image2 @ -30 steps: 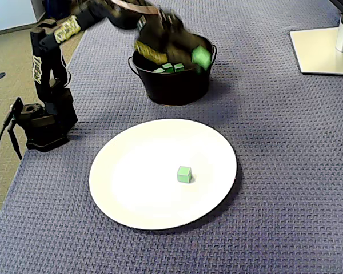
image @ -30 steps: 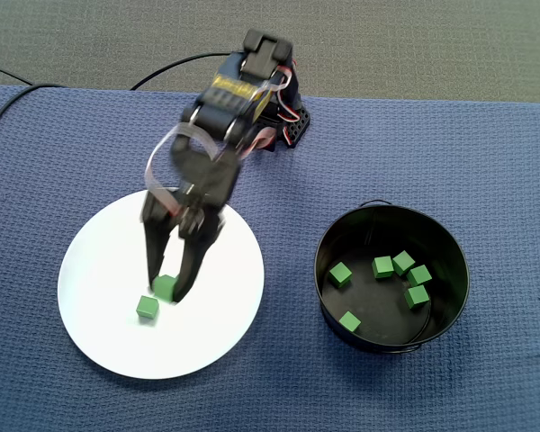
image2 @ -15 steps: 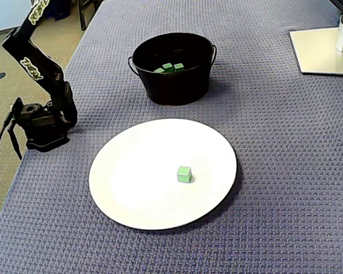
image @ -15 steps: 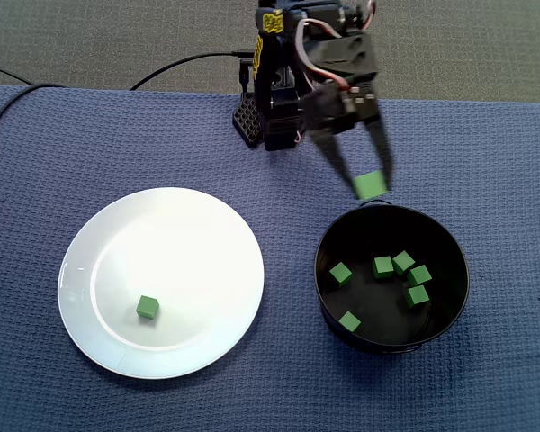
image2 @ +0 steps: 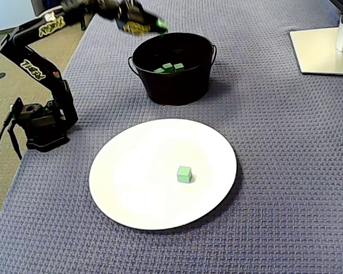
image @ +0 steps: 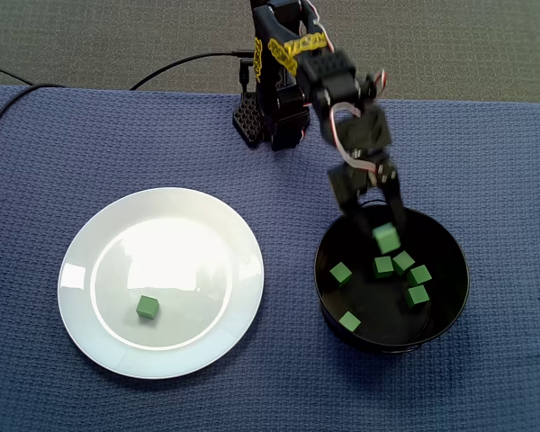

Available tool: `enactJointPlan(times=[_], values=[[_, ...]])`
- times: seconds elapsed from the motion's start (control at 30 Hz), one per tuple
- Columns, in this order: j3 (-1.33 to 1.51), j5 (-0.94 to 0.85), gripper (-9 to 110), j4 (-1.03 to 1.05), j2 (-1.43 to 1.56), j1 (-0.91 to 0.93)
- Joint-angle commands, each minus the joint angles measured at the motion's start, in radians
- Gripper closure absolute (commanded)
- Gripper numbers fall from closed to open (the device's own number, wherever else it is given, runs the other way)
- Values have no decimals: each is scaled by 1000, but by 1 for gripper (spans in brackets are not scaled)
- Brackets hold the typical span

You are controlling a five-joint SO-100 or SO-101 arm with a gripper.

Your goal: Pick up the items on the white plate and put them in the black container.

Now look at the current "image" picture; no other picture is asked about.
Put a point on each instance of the black metal bucket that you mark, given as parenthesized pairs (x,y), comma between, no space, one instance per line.
(387,333)

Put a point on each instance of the green cube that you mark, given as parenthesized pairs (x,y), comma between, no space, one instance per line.
(420,274)
(350,321)
(382,267)
(385,238)
(340,273)
(403,262)
(147,307)
(417,295)

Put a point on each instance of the white round plate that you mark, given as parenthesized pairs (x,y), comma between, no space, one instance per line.
(117,342)

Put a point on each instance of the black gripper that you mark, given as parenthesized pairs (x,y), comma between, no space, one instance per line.
(374,173)

